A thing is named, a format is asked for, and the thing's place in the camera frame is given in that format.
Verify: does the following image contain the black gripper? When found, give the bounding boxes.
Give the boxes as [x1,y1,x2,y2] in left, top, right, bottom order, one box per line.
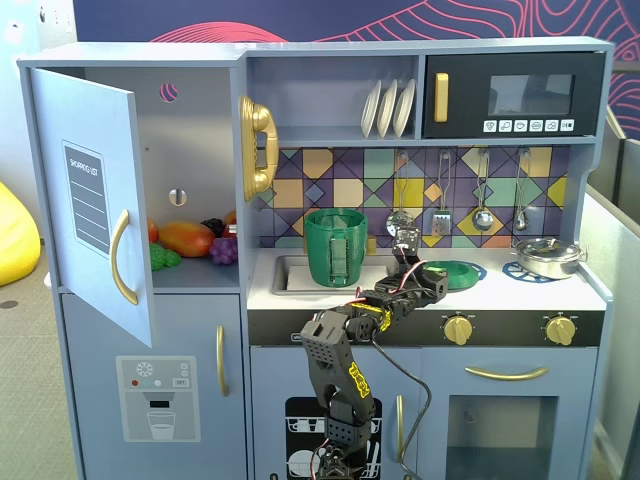
[374,261,450,321]

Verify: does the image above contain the steel pot lid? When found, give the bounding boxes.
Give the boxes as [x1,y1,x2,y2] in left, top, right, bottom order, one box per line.
[514,236,579,261]

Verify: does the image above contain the metal slotted spatula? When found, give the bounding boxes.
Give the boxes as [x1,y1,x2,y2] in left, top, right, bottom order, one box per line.
[430,149,454,237]

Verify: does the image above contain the gold stove knob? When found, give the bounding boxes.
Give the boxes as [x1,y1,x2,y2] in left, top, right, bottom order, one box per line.
[544,315,577,348]
[443,315,474,347]

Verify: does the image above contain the metal skimmer utensil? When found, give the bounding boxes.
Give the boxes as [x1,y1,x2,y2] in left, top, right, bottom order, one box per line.
[385,149,416,239]

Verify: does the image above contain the metal ladle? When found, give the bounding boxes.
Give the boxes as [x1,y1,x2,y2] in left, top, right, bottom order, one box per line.
[472,148,494,232]

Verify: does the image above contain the metal spoon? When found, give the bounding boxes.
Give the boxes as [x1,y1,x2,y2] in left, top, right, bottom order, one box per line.
[513,147,533,232]

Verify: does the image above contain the steel toy pot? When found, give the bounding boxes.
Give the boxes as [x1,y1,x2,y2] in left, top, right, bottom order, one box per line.
[509,242,587,280]

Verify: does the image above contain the grey toy sink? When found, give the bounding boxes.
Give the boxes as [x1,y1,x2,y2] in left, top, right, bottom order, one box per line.
[271,253,401,296]

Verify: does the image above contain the grey-blue toy kitchen unit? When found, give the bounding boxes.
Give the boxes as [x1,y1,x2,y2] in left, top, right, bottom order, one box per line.
[16,37,616,480]

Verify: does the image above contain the white toy plate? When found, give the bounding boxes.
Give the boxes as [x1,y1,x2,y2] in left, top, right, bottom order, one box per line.
[375,78,400,140]
[360,79,384,139]
[392,78,417,139]

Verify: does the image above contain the grey-blue oven door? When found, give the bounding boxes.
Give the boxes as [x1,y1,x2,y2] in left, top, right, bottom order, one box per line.
[422,347,599,480]

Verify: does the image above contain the black microwave door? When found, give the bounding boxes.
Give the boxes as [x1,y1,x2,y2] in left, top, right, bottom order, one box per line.
[422,51,607,139]

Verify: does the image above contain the grey-blue dishwasher door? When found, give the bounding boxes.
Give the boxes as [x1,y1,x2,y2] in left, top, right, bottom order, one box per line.
[249,347,424,480]

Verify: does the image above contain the purple toy grapes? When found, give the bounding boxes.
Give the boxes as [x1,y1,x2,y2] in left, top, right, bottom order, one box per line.
[209,236,239,267]

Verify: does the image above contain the gold toy telephone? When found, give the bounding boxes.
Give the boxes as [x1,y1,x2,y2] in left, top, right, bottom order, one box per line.
[238,94,280,204]

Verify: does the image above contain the orange red toy mango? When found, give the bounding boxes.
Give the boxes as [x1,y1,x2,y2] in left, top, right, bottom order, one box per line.
[158,221,218,259]

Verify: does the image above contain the green toy vegetable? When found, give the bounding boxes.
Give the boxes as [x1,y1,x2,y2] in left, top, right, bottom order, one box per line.
[149,242,183,272]

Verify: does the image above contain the grey-blue freezer door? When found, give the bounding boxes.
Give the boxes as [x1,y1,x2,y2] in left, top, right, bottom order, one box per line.
[60,293,242,480]

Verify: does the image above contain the grey-blue fridge door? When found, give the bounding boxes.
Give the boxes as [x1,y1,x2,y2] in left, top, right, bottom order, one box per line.
[29,67,154,349]

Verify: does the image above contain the yellow bean bag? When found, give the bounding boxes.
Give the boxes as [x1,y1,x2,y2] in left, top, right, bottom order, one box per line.
[0,180,41,289]

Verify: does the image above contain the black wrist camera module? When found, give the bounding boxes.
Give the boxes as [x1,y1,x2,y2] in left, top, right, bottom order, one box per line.
[392,225,422,262]

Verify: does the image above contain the green ribbed container with handle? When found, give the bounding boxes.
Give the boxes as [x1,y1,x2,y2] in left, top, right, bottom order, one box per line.
[303,208,369,289]

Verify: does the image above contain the black cable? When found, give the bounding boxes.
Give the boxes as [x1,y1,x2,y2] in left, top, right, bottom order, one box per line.
[369,329,433,480]

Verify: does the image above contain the gold oven door handle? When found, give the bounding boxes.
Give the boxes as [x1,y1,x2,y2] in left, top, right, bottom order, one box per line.
[464,365,550,382]

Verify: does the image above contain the gold dishwasher door handle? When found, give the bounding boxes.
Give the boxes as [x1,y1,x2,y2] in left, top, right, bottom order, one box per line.
[395,394,406,464]

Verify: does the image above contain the gold microwave handle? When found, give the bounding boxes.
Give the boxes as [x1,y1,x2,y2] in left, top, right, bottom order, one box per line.
[433,72,450,123]

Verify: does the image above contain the gold freezer door handle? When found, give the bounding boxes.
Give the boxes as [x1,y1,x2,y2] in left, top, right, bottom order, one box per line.
[215,324,231,398]

